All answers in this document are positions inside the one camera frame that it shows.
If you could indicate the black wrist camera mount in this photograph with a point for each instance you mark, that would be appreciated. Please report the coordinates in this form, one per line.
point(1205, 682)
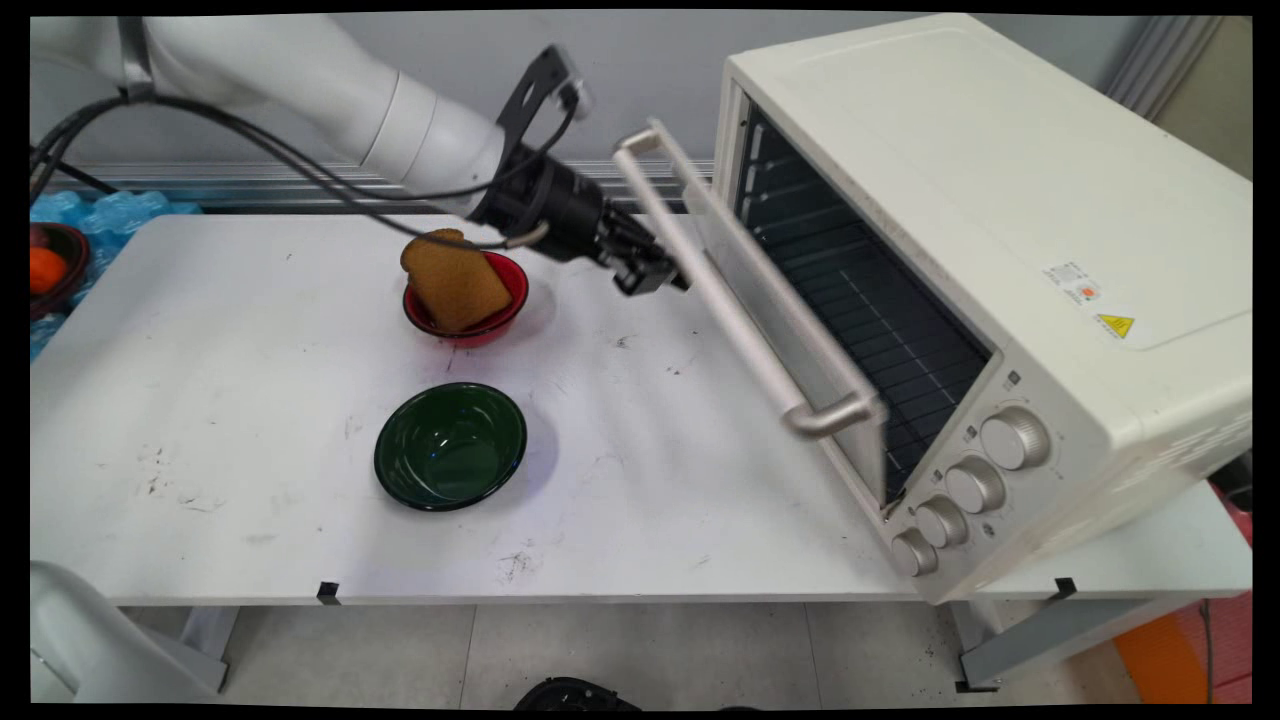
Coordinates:
point(540, 65)

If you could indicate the red bowl with black rim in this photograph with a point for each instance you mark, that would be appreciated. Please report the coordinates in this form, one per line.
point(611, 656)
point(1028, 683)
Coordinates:
point(470, 338)

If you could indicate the orange plastic object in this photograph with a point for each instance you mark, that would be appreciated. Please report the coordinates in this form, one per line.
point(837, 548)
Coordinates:
point(1160, 660)

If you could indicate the cream toaster oven body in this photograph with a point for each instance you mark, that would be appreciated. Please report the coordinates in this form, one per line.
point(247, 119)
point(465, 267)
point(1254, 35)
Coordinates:
point(950, 150)

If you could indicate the blue water bottle pack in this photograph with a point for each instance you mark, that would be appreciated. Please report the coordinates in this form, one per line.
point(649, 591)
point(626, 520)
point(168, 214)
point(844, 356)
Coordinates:
point(120, 212)

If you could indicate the dark brown bowl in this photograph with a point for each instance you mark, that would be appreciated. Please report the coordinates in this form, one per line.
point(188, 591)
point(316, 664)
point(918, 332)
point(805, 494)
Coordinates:
point(75, 270)

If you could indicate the silver oven knob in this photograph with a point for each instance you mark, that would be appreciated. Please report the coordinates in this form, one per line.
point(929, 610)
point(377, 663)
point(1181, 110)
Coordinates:
point(913, 552)
point(940, 522)
point(1015, 438)
point(975, 486)

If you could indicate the brown toast slice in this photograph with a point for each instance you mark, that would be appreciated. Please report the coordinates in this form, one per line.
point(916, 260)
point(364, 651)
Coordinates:
point(455, 285)

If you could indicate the grey metal table leg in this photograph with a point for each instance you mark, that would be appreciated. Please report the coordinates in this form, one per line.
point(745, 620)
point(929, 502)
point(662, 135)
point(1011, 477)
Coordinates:
point(210, 640)
point(1060, 635)

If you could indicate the dark green bowl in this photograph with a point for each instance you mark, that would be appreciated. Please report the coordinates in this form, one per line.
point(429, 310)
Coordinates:
point(450, 450)

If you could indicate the white rounded machine housing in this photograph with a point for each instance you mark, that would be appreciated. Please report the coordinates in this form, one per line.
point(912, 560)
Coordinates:
point(90, 640)

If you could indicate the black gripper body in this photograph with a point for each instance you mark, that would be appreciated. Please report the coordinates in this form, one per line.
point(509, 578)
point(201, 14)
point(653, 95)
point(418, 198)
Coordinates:
point(560, 210)

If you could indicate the orange fruit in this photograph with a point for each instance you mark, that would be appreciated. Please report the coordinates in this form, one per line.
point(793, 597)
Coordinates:
point(45, 270)

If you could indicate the yellow warning sticker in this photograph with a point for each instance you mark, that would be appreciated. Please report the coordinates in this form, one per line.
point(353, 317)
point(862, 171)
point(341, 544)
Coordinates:
point(1115, 326)

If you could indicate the white label sticker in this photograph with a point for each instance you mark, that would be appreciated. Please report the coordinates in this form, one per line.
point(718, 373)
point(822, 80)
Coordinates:
point(1075, 282)

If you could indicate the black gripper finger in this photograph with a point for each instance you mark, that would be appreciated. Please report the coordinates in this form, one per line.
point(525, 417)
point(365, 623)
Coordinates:
point(650, 250)
point(630, 277)

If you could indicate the black tape strip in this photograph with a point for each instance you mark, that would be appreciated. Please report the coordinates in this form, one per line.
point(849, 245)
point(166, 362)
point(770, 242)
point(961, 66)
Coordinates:
point(328, 593)
point(1064, 588)

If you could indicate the black object on floor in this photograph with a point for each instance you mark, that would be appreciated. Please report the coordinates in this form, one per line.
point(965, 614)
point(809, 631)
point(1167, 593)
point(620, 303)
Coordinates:
point(575, 695)

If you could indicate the red plastic crate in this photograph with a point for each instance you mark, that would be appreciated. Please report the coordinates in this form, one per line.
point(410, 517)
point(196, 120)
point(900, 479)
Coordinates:
point(1230, 640)

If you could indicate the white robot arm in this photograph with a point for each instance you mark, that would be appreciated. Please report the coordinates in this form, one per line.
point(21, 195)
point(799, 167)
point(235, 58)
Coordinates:
point(300, 80)

